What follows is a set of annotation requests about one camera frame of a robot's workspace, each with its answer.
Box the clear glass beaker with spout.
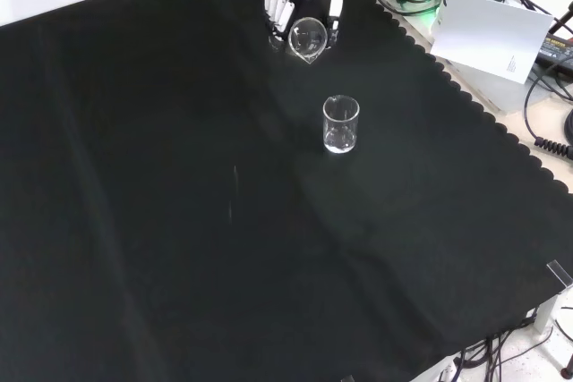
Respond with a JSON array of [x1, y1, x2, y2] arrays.
[[287, 16, 329, 66]]

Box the pale board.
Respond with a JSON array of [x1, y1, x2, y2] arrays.
[[429, 0, 555, 85]]

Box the clear glass rod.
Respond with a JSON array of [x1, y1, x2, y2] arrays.
[[227, 166, 239, 223]]

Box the black bench cloth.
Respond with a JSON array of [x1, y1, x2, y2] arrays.
[[0, 0, 573, 382]]

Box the black power adapter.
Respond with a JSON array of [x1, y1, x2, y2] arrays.
[[535, 30, 573, 64]]

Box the grey tape strip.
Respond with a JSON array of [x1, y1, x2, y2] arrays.
[[546, 259, 573, 290]]

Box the white bench leg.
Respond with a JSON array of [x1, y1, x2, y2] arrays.
[[531, 286, 573, 335]]

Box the black cable loop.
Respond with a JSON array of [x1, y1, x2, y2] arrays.
[[523, 57, 573, 141]]

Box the black coiled cable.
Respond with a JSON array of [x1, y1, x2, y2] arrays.
[[533, 135, 573, 159]]

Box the black floor cables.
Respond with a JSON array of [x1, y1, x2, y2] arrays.
[[440, 308, 573, 382]]

